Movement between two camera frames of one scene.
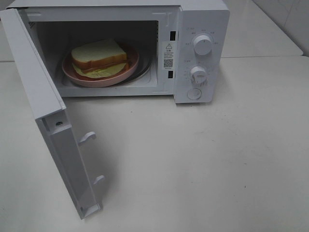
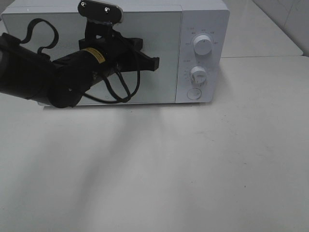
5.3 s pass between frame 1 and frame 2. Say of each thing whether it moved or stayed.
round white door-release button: stayed
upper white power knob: stayed
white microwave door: moved
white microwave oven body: stayed
